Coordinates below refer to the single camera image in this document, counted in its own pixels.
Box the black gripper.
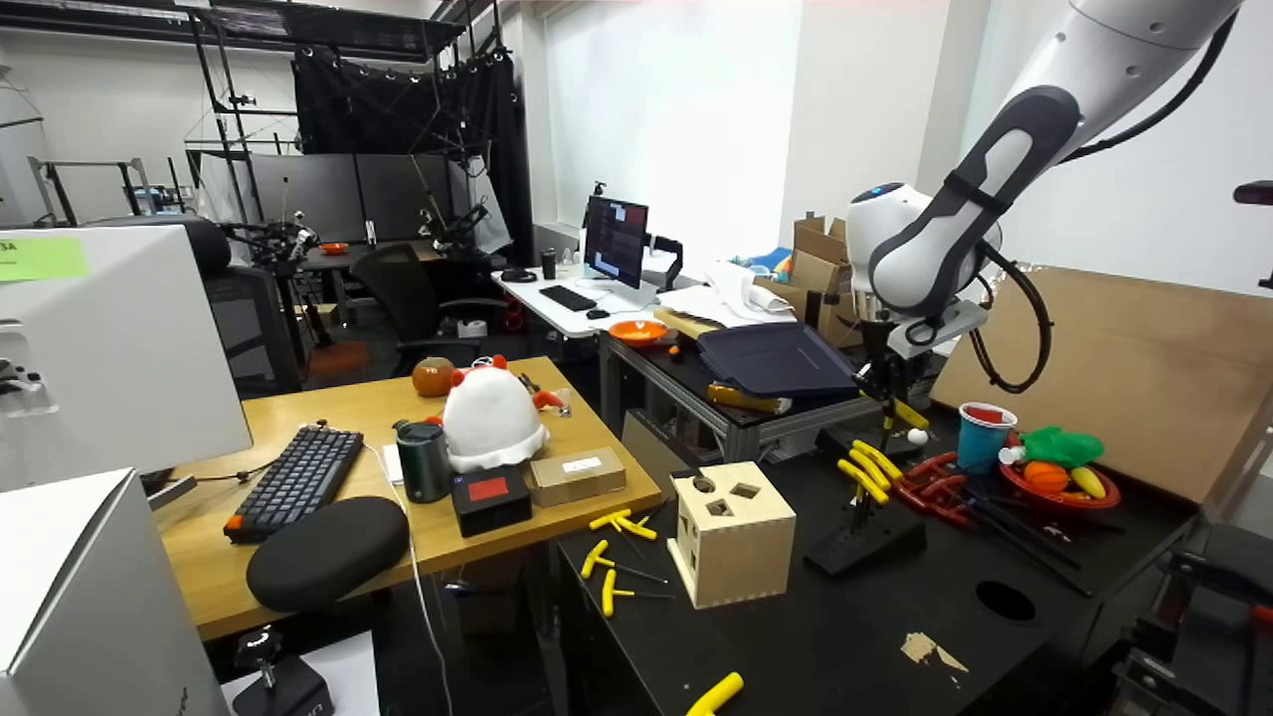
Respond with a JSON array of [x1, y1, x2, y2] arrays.
[[855, 321, 930, 424]]

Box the wooden shape sorter box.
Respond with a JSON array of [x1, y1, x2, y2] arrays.
[[666, 456, 801, 614]]

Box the blue cup red inside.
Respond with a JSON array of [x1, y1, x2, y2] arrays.
[[951, 396, 1024, 480]]

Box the dark blue bin lid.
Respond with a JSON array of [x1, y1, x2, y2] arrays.
[[692, 321, 870, 408]]

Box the black hex key holder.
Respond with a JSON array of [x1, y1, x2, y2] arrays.
[[801, 489, 936, 580]]

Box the open cardboard box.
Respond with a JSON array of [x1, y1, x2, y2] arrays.
[[786, 211, 879, 350]]

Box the orange toy ball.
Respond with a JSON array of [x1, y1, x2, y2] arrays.
[[1020, 456, 1073, 502]]

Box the green toy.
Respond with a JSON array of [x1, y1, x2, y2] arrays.
[[1020, 420, 1110, 468]]

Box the white paper sheets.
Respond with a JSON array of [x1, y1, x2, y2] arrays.
[[656, 242, 810, 334]]

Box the red bowl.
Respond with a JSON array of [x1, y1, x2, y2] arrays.
[[999, 452, 1125, 516]]

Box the yellow toy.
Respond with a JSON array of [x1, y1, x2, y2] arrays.
[[1066, 462, 1110, 504]]

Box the long black rod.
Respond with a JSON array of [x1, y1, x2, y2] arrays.
[[977, 510, 1107, 599]]

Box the metal shelf cart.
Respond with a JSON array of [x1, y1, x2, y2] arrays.
[[595, 331, 951, 468]]

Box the large cardboard sheet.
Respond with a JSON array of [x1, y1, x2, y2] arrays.
[[926, 260, 1273, 510]]

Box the beige tape scrap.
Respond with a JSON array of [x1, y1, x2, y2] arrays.
[[899, 627, 976, 677]]

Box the orange bowl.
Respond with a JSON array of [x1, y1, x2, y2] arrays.
[[610, 317, 684, 355]]

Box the black headphone stand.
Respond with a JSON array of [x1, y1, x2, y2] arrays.
[[645, 229, 692, 294]]

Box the tan rectangular box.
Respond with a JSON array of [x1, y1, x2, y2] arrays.
[[524, 447, 629, 510]]

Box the small black keyboard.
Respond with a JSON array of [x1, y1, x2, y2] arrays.
[[538, 282, 603, 317]]

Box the black clamp orange tip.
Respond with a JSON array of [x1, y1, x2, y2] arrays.
[[1154, 526, 1273, 627]]

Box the white table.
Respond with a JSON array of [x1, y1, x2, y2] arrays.
[[489, 253, 710, 344]]

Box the white helmet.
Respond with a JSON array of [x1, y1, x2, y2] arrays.
[[436, 360, 549, 478]]

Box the black box red top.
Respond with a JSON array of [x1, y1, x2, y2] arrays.
[[451, 464, 538, 542]]

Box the brown round ball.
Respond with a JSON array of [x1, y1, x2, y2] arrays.
[[410, 355, 467, 400]]

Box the dark cylinder speaker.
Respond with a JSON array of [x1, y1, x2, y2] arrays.
[[393, 416, 452, 504]]

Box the black office chair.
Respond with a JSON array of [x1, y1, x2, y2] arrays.
[[183, 216, 309, 396], [351, 242, 513, 374]]

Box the wooden desk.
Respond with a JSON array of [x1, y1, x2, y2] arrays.
[[150, 355, 670, 649]]

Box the black oval cushion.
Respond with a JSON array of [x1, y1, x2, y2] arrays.
[[241, 493, 414, 616]]

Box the black curtain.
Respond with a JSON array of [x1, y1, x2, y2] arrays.
[[292, 43, 532, 253]]

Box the black computer keyboard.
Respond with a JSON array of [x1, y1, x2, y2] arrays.
[[218, 420, 369, 546]]

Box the white flat board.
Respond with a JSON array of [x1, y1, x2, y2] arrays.
[[215, 627, 387, 716]]

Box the black small stand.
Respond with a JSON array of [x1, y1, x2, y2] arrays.
[[229, 619, 338, 716]]

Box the white computer monitor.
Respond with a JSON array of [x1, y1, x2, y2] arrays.
[[0, 218, 253, 493]]

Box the green sticky note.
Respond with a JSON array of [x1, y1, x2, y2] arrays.
[[0, 236, 94, 285]]

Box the red T-handle hex key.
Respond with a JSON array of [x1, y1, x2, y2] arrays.
[[899, 449, 963, 485], [926, 489, 983, 531], [890, 478, 948, 521]]

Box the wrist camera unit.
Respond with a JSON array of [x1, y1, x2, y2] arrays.
[[890, 298, 992, 366]]

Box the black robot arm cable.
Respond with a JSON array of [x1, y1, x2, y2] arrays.
[[967, 13, 1247, 396]]

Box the white hanging cable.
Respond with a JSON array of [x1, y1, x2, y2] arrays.
[[401, 530, 463, 716]]

